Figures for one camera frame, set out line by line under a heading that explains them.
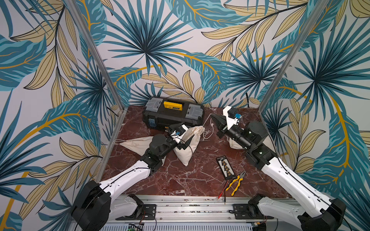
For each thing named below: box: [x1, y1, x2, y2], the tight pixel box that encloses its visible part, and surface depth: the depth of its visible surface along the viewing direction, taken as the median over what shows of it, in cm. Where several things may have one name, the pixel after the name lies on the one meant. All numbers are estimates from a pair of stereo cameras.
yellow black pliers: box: [225, 170, 247, 197], surface depth 85 cm
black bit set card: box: [216, 155, 237, 180], surface depth 90 cm
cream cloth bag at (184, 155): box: [173, 125, 206, 167], surface depth 86 cm
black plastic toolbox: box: [142, 97, 205, 130], surface depth 96 cm
